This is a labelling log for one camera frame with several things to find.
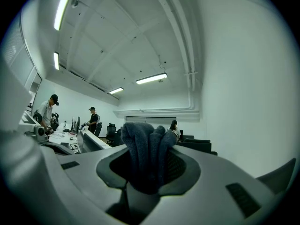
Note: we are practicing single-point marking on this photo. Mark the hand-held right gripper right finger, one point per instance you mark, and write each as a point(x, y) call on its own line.
point(211, 196)

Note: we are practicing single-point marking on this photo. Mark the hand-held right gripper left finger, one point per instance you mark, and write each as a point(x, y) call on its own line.
point(89, 177)

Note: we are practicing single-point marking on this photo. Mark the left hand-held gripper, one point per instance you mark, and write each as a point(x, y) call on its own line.
point(38, 132)

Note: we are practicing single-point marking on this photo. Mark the dark blue cloth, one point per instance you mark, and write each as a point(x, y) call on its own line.
point(145, 153)

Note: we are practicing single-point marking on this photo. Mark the black office chair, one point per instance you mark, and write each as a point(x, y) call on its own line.
point(111, 132)
point(98, 129)

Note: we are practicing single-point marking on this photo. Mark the black sofa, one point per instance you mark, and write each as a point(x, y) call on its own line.
point(197, 145)

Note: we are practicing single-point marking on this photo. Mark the long ceiling light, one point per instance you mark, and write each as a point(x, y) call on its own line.
point(62, 8)
point(56, 60)
point(116, 90)
point(151, 78)

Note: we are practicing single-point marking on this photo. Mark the white ceiling pipes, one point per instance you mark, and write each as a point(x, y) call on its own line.
point(182, 43)

